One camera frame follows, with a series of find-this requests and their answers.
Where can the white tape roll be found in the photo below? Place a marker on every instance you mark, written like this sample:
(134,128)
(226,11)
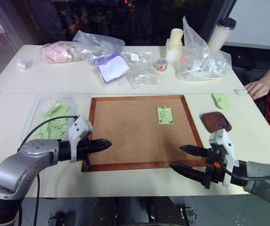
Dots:
(21,64)

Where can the cream plastic bottle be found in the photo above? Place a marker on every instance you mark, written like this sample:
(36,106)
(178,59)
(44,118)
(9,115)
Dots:
(175,46)

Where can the flat clear plastic bag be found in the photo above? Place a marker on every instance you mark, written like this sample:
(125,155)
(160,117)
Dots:
(141,73)

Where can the clear plastic tray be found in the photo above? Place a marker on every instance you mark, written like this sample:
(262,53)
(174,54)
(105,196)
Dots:
(34,110)

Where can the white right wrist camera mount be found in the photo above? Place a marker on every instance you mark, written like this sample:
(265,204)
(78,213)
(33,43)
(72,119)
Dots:
(226,146)

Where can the green sticky note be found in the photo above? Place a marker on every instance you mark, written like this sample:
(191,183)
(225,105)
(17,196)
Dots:
(220,101)

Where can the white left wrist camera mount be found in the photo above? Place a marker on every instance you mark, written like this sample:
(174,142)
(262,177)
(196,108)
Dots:
(78,128)

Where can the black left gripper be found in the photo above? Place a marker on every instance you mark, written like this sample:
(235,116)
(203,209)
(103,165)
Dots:
(84,147)

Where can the purple white notepad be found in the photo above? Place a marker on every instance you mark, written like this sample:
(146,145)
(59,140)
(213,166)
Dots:
(112,68)

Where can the small jar of colourful pins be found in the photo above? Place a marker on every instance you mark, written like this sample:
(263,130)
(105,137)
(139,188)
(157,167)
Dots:
(161,65)

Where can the bag of pink items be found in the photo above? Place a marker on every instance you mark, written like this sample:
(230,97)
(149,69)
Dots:
(55,52)

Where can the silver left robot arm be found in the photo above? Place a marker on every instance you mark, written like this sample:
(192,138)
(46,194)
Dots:
(19,162)

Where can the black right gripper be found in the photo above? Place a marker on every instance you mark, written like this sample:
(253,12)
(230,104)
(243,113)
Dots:
(213,167)

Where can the brown wooden dish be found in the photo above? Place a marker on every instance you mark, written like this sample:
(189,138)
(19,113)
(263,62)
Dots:
(216,121)

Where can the small white wrapper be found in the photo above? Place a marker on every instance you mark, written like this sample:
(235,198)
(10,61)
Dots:
(240,91)

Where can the large clear plastic bag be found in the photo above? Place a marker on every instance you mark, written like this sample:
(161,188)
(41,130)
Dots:
(198,61)

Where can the crumpled clear plastic bag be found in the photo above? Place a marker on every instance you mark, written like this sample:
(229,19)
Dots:
(94,43)

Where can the green note with writing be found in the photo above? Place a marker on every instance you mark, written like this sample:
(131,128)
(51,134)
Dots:
(165,115)

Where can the person's bare hand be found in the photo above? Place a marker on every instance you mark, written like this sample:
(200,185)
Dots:
(258,89)

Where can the white tumbler with black lid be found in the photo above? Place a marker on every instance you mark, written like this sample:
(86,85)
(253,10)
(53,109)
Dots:
(220,35)

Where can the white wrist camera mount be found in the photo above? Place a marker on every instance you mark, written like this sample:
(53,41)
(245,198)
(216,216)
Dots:
(78,128)
(226,146)

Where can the wood framed cork board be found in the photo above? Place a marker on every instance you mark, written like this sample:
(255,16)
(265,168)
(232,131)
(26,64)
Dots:
(134,131)

